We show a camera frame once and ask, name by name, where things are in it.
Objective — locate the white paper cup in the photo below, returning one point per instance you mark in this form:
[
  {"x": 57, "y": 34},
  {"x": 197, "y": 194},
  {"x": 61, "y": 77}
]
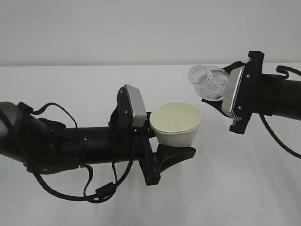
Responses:
[{"x": 175, "y": 123}]

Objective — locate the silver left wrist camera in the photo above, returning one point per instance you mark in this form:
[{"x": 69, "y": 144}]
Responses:
[{"x": 131, "y": 108}]

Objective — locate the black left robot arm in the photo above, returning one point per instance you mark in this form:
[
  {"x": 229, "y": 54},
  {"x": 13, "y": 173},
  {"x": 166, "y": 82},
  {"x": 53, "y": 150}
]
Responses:
[{"x": 55, "y": 148}]

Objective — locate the clear green-label water bottle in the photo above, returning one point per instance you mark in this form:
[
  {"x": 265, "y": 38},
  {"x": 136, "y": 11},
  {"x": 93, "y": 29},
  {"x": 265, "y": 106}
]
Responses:
[{"x": 209, "y": 82}]

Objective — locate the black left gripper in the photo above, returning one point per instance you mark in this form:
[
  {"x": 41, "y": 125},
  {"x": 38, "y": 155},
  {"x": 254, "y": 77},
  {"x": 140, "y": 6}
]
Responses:
[{"x": 152, "y": 164}]

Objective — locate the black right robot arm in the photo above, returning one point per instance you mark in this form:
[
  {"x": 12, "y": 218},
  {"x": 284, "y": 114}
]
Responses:
[{"x": 277, "y": 95}]

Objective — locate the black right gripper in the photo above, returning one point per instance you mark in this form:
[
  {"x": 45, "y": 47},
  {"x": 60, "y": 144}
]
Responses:
[{"x": 247, "y": 90}]

